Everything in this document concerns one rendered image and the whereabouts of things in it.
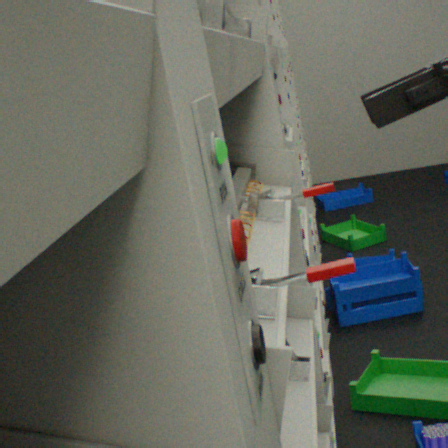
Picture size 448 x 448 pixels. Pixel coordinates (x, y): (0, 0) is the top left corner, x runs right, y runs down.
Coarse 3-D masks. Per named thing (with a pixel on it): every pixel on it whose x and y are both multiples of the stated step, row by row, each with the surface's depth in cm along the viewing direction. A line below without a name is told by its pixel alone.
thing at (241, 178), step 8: (240, 168) 87; (240, 176) 81; (248, 176) 83; (240, 184) 77; (248, 184) 83; (256, 184) 83; (240, 192) 73; (240, 200) 71; (240, 208) 73; (240, 216) 67; (248, 224) 65; (248, 232) 63; (248, 240) 60
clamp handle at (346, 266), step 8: (328, 264) 46; (336, 264) 45; (344, 264) 45; (352, 264) 45; (304, 272) 46; (312, 272) 45; (320, 272) 45; (328, 272) 45; (336, 272) 45; (344, 272) 45; (352, 272) 45; (256, 280) 46; (272, 280) 46; (280, 280) 46; (288, 280) 46; (296, 280) 45; (304, 280) 45; (312, 280) 45
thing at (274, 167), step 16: (240, 160) 89; (256, 160) 89; (272, 160) 89; (288, 160) 88; (256, 176) 89; (272, 176) 89; (288, 176) 89; (288, 192) 86; (288, 208) 77; (256, 224) 69; (272, 224) 70; (288, 224) 70; (256, 240) 64; (272, 240) 64; (288, 240) 65; (256, 256) 59; (272, 256) 59; (272, 272) 55; (272, 320) 45; (272, 336) 43; (272, 352) 30; (288, 352) 30; (272, 368) 30; (288, 368) 30; (272, 384) 31
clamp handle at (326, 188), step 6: (318, 186) 71; (324, 186) 70; (330, 186) 70; (300, 192) 71; (306, 192) 71; (312, 192) 71; (318, 192) 71; (324, 192) 70; (270, 198) 72; (276, 198) 72; (282, 198) 71; (288, 198) 71
